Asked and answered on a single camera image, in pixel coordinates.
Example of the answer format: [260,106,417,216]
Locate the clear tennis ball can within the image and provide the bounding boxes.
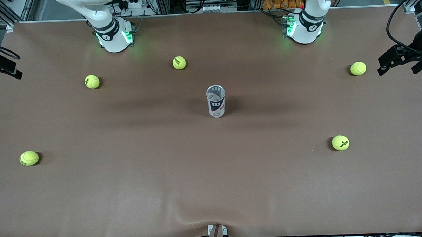
[206,84,226,119]

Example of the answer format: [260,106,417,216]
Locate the yellow tennis ball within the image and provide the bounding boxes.
[172,55,187,70]
[84,74,100,89]
[350,61,367,76]
[19,150,40,167]
[331,135,350,151]

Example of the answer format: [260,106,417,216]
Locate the white power strip black plugs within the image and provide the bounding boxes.
[118,0,148,10]

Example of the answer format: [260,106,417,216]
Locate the brown table cover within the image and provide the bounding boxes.
[0,5,422,237]

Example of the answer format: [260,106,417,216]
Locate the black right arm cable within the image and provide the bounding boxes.
[0,38,21,61]

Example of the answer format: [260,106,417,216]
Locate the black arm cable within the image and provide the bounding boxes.
[0,38,21,61]
[385,0,422,55]

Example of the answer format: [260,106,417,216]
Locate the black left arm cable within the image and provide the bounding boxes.
[385,0,422,55]

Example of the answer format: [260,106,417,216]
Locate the metal bracket with brown post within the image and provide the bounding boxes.
[207,224,228,237]

